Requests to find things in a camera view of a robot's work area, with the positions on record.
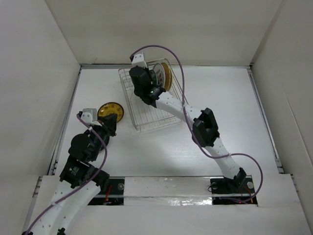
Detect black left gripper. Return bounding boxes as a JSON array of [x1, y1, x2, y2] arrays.
[[89, 113, 117, 160]]

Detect yellow brown patterned plate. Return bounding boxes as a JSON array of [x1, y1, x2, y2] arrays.
[[97, 102, 124, 123]]

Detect white plate red characters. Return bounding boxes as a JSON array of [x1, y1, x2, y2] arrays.
[[153, 63, 165, 88]]

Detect yellow woven pattern plate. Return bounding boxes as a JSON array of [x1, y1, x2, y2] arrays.
[[161, 63, 173, 91]]

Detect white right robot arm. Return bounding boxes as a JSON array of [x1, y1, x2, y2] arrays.
[[129, 66, 246, 192]]

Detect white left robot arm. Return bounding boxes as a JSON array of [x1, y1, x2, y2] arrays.
[[23, 110, 118, 235]]

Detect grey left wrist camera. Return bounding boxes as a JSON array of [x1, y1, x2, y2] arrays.
[[78, 108, 97, 124]]

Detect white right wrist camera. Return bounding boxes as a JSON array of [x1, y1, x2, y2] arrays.
[[130, 52, 148, 68]]

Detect metal wire dish rack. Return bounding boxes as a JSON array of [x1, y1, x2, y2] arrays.
[[118, 58, 182, 132]]

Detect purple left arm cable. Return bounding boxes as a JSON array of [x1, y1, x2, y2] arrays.
[[23, 114, 109, 235]]

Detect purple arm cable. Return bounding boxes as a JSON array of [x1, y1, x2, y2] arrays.
[[23, 114, 109, 235], [129, 45, 263, 204]]

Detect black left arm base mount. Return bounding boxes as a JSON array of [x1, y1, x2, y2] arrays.
[[88, 178, 125, 206]]

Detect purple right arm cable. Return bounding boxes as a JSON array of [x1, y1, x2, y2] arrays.
[[129, 45, 263, 204]]

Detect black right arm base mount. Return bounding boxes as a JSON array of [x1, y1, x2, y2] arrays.
[[208, 177, 257, 205]]

